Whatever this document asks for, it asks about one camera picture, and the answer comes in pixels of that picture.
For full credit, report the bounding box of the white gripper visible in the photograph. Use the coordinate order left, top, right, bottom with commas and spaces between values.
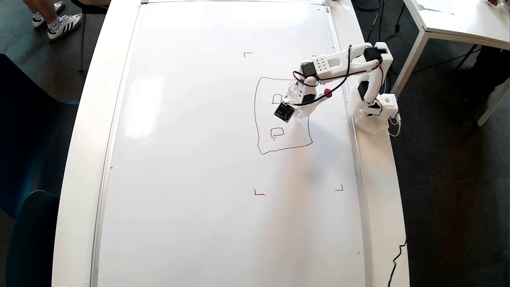
285, 79, 324, 120

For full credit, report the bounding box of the white side table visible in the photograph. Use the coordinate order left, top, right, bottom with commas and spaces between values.
398, 0, 510, 126

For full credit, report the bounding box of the black chair with metal leg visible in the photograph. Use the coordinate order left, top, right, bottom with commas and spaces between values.
71, 0, 111, 74

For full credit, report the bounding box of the white sneaker with black stripes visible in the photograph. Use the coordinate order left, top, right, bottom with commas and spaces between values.
32, 1, 66, 28
47, 13, 83, 41

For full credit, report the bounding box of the dark blue chair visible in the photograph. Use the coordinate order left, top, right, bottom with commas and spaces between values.
0, 54, 80, 218

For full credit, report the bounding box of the bare person leg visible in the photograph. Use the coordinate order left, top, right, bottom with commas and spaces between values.
34, 0, 60, 24
22, 0, 42, 16

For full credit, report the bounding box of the black wrist camera board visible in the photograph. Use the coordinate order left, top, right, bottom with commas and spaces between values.
273, 101, 296, 123

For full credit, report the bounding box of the black camera cable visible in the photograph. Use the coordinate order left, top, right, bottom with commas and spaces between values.
288, 45, 353, 107

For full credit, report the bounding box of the white base cable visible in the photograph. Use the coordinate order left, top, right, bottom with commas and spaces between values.
388, 114, 402, 137

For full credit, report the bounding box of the black power cable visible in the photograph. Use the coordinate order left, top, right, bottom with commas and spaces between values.
363, 12, 379, 44

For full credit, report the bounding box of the black looped floor cable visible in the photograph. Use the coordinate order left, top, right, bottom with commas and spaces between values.
352, 0, 386, 42

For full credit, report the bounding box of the white whiteboard with metal frame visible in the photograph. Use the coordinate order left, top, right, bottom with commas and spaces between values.
90, 0, 373, 287

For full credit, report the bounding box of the black cable with plug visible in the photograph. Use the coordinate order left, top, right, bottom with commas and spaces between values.
394, 0, 404, 33

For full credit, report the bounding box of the thin black floor cable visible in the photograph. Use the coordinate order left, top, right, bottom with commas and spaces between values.
410, 45, 483, 74

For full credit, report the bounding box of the black cable at table edge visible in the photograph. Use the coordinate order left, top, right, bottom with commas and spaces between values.
387, 238, 407, 287

